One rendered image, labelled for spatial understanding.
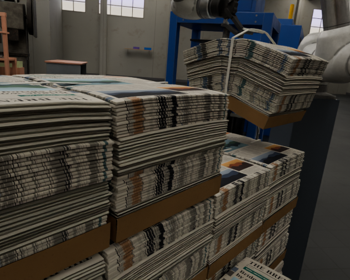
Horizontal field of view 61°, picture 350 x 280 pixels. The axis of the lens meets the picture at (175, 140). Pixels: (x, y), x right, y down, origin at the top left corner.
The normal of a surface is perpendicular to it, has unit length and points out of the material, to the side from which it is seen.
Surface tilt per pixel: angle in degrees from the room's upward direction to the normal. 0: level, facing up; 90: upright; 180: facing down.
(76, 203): 90
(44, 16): 90
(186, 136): 90
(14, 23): 92
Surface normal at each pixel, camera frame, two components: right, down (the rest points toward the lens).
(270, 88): -0.71, 0.14
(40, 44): 0.14, 0.27
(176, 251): 0.74, 0.23
